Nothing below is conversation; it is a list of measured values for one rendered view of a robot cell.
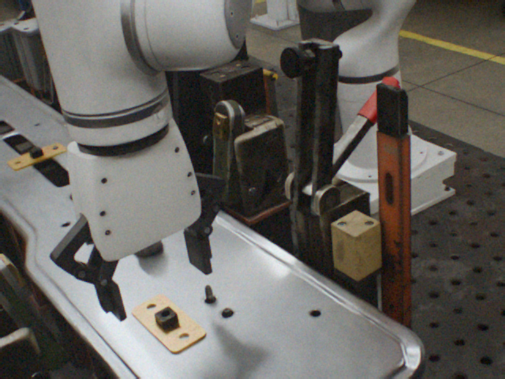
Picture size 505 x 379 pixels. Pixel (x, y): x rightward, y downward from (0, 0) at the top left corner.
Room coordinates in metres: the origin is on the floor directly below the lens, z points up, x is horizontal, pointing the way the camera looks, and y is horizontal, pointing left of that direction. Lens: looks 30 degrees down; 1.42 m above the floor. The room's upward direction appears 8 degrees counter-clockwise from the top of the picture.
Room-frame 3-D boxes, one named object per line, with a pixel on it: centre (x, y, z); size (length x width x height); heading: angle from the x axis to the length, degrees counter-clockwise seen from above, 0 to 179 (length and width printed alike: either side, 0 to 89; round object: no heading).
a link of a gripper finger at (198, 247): (0.54, 0.05, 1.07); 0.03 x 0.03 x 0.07; 34
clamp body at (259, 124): (0.79, -0.01, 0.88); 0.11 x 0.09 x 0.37; 123
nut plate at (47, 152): (0.93, 0.31, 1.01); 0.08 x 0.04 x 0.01; 123
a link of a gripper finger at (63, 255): (0.48, 0.14, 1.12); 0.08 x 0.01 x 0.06; 124
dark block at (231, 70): (0.86, 0.01, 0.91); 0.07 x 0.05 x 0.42; 123
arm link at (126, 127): (0.51, 0.10, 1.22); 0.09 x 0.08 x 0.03; 124
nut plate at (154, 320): (0.51, 0.10, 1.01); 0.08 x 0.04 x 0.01; 34
